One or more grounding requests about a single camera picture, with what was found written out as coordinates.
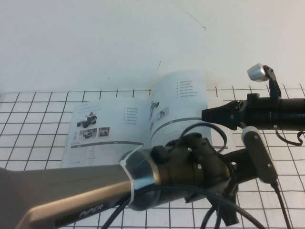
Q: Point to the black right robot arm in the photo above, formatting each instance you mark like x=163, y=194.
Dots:
x=293, y=114

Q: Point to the white product catalogue book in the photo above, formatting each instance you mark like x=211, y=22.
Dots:
x=107, y=124

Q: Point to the white zip tie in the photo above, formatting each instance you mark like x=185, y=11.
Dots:
x=131, y=188

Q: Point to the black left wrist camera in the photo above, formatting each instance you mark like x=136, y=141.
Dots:
x=259, y=155

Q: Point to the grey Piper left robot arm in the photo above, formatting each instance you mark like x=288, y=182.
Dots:
x=59, y=190

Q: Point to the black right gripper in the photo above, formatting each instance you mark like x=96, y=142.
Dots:
x=259, y=112

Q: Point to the white cloth with black grid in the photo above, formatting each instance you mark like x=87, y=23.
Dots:
x=35, y=119

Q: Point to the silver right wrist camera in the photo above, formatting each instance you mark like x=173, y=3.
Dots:
x=256, y=72

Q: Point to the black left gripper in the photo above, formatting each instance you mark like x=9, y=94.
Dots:
x=190, y=167

